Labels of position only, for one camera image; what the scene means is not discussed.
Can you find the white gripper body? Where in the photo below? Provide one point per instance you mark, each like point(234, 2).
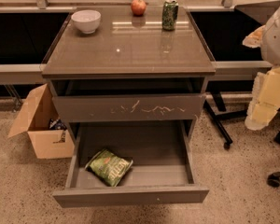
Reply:
point(277, 39)

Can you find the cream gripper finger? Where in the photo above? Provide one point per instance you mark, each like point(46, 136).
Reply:
point(265, 100)
point(253, 40)

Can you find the green jalapeno chip bag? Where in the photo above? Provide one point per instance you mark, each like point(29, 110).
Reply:
point(108, 167)

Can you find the grey drawer cabinet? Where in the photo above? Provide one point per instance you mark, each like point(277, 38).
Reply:
point(125, 46)

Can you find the open grey middle drawer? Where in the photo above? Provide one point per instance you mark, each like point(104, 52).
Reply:
point(160, 174)

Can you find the scratched grey top drawer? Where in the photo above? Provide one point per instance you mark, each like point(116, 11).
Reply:
point(138, 99)

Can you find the green soda can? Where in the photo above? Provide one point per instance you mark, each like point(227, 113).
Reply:
point(169, 14)

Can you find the red apple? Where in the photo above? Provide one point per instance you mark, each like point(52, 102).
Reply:
point(138, 7)

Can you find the white ceramic bowl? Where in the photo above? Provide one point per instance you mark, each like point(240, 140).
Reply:
point(86, 21)

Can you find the packets inside cardboard box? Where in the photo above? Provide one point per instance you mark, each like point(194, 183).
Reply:
point(57, 124)

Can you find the open cardboard box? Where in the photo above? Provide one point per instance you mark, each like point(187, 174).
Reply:
point(34, 117)

